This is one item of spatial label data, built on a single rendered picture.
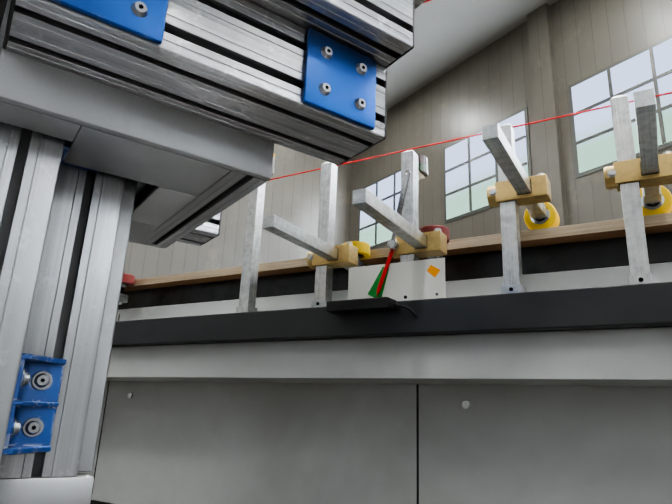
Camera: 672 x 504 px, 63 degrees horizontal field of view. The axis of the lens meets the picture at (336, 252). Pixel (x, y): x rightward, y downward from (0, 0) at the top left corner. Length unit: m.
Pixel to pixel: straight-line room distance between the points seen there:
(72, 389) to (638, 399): 1.17
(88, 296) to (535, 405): 1.10
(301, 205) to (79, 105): 9.39
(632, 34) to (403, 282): 6.52
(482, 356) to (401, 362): 0.20
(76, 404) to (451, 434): 1.06
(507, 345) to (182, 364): 0.97
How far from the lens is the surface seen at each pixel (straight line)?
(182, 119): 0.60
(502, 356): 1.27
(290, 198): 9.83
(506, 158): 1.15
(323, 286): 1.46
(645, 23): 7.62
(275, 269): 1.78
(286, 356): 1.51
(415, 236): 1.29
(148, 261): 8.51
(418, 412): 1.54
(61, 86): 0.58
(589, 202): 7.04
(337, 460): 1.65
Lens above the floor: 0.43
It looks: 17 degrees up
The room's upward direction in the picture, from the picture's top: 2 degrees clockwise
